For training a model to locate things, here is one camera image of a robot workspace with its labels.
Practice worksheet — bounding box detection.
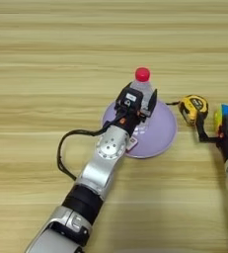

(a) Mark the yellow black tape measure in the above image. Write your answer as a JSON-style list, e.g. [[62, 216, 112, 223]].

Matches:
[[166, 94, 209, 127]]

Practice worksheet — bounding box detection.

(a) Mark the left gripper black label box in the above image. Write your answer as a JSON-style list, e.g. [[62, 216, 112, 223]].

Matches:
[[116, 88, 145, 113]]

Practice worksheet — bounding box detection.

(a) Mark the purple round plate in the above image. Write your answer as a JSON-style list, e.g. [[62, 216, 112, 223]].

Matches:
[[101, 98, 179, 160]]

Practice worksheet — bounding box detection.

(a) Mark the clear bottle with red cap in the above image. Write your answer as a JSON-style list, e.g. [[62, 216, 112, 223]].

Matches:
[[128, 66, 157, 129]]

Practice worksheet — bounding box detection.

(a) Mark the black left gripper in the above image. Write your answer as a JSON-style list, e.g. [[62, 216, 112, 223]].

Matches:
[[114, 82, 159, 136]]

